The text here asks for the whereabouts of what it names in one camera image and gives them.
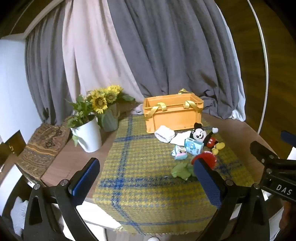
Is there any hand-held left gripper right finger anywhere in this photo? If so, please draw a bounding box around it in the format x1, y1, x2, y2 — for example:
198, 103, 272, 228
193, 158, 271, 241

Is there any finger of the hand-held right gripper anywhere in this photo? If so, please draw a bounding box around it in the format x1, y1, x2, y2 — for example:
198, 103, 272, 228
281, 131, 296, 148
250, 141, 281, 165

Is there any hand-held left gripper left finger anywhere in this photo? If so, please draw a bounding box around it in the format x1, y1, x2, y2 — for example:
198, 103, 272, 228
23, 158, 107, 241

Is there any red spiky ball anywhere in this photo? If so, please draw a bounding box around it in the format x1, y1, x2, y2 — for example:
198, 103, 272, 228
191, 151, 217, 170

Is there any green plush toy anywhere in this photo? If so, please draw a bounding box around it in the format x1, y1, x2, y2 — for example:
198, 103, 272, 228
171, 163, 197, 181

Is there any blue tissue packet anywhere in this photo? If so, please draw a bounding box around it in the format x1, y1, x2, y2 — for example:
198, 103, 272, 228
184, 137, 204, 155

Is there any small pastel packet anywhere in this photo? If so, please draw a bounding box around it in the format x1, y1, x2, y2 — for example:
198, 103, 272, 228
171, 146, 188, 160

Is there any mouse plush toy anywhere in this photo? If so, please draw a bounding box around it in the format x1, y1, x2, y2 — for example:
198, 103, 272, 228
190, 122, 226, 155

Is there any white sock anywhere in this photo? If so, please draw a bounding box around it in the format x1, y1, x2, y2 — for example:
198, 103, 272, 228
170, 131, 192, 145
154, 125, 176, 143

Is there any orange plastic box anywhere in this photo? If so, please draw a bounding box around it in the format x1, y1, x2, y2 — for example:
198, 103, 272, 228
143, 89, 204, 134

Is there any white flower pot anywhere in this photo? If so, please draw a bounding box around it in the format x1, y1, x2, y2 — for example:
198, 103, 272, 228
71, 116, 102, 153

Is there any brown patterned cushion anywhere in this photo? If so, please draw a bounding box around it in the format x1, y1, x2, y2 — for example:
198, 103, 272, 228
17, 123, 71, 186

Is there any yellow plaid cloth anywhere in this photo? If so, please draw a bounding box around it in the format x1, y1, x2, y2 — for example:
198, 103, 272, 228
92, 113, 255, 236

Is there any green vase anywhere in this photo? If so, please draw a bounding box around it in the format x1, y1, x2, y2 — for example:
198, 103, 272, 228
101, 103, 120, 132

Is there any leafy sunflower plant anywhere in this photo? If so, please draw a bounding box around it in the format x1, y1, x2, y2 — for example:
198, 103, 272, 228
65, 94, 109, 147

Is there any white hoop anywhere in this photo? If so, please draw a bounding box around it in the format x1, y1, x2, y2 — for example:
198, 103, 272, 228
246, 0, 269, 135

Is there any sunflower bouquet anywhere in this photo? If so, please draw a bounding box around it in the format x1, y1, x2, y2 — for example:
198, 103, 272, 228
87, 85, 136, 110

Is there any grey curtain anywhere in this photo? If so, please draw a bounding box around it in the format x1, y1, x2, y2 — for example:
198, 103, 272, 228
108, 0, 246, 121
24, 21, 78, 127

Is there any pale pink curtain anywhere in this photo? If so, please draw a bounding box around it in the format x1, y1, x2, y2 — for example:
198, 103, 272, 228
62, 0, 145, 105

